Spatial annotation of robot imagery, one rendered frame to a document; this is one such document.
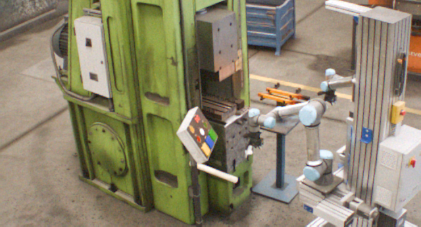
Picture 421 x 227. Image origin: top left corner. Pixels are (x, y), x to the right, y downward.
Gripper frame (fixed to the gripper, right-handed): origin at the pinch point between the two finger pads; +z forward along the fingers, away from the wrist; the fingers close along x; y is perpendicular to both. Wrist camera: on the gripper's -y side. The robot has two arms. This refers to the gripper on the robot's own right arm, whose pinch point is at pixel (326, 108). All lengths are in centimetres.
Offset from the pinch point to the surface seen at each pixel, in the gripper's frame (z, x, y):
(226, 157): 31, -73, -45
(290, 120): 21.4, -5.2, -35.1
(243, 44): -44, -20, -74
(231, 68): -39, -55, -54
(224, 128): 4, -73, -46
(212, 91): -2, -41, -93
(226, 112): -4, -64, -53
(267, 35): 66, 229, -271
